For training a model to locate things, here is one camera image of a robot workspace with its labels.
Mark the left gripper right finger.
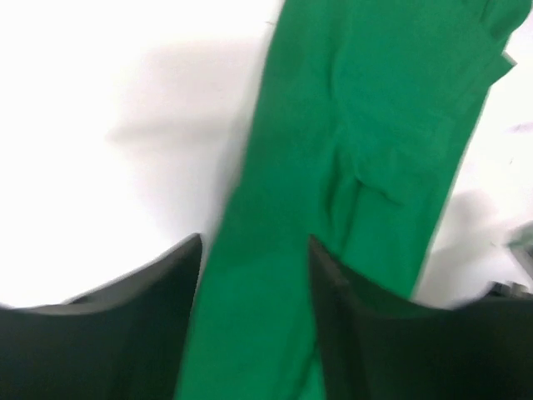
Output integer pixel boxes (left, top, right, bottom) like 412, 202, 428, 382
309, 238, 532, 400

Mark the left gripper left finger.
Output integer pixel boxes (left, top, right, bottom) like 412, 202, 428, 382
1, 234, 202, 400

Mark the green t-shirt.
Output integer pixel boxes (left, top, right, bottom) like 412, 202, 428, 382
176, 1, 531, 399

